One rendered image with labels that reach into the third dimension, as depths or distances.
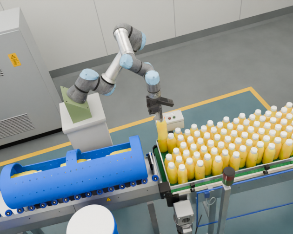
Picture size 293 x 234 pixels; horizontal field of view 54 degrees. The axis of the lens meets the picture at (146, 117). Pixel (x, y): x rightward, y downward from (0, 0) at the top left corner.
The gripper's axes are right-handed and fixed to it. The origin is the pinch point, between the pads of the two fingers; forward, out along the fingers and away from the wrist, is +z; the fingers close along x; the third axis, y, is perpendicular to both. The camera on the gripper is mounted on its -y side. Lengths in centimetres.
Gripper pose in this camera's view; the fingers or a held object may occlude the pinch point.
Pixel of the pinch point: (161, 118)
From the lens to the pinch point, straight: 182.0
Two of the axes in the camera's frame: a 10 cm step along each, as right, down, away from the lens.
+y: -9.7, 2.2, -0.5
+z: 1.2, 7.0, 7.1
